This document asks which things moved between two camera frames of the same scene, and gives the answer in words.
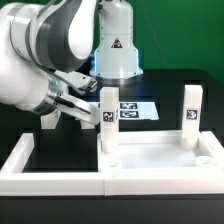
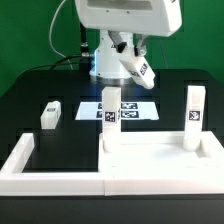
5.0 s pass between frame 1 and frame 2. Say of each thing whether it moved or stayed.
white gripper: moved
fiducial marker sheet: stayed
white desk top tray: stayed
